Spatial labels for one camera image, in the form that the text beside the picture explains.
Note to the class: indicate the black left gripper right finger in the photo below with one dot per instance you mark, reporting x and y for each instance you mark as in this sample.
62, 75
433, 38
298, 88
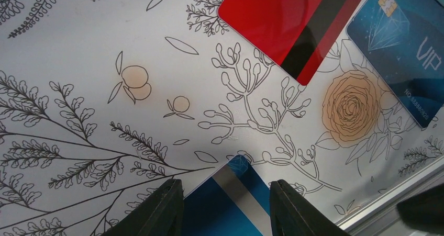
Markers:
292, 214

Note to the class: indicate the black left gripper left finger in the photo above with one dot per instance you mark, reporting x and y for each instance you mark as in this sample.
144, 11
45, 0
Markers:
159, 214

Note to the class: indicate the floral patterned table mat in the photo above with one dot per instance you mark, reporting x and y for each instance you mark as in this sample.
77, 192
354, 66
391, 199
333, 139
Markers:
104, 100

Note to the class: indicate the blue vip card front centre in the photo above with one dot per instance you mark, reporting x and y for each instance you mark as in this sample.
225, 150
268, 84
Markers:
403, 41

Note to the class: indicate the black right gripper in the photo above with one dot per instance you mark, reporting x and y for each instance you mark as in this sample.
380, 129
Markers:
424, 211

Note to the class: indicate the blue vip card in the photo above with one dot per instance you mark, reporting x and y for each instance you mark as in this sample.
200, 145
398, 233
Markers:
233, 201
403, 41

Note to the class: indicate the aluminium rail base front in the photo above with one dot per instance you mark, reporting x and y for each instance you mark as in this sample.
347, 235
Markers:
379, 217

